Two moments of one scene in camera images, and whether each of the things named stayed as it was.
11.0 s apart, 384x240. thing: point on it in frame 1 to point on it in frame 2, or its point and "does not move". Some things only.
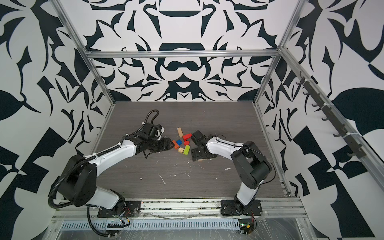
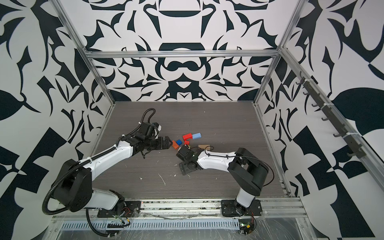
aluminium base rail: [276, 208] does not move
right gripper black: [197, 156] to [183, 169]
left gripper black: [164, 147] does not move
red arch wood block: [186, 136] does not move
